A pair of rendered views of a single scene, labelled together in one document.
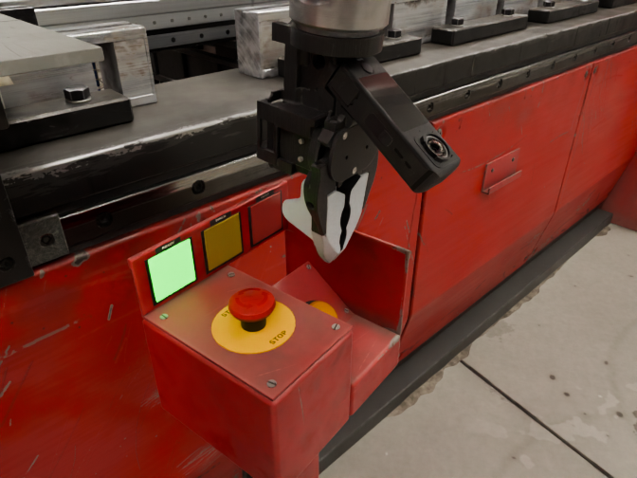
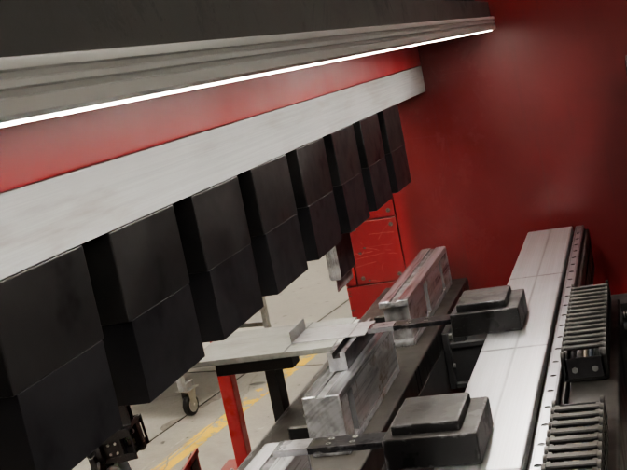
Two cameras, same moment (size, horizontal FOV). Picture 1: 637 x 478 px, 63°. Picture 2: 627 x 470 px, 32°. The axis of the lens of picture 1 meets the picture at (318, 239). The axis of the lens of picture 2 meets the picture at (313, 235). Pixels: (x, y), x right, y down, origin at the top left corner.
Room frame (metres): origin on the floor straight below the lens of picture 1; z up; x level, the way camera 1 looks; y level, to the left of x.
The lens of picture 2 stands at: (2.09, -0.48, 1.45)
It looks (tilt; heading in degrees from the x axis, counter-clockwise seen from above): 9 degrees down; 151
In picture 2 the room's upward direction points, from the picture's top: 11 degrees counter-clockwise
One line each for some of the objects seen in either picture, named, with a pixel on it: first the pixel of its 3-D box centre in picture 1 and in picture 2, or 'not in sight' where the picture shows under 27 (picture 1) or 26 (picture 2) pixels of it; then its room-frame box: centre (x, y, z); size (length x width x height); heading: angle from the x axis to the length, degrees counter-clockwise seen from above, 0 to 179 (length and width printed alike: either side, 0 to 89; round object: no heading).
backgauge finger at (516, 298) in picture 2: not in sight; (443, 314); (0.66, 0.52, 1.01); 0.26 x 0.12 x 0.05; 44
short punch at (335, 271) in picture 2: not in sight; (340, 257); (0.54, 0.42, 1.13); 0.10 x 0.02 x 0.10; 134
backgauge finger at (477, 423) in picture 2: not in sight; (377, 433); (1.02, 0.14, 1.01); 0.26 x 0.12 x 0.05; 44
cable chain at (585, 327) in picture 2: not in sight; (588, 325); (0.97, 0.54, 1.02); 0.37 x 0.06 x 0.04; 134
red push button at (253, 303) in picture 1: (252, 313); not in sight; (0.35, 0.06, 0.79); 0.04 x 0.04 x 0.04
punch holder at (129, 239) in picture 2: not in sight; (123, 304); (1.07, -0.15, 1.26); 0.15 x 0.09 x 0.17; 134
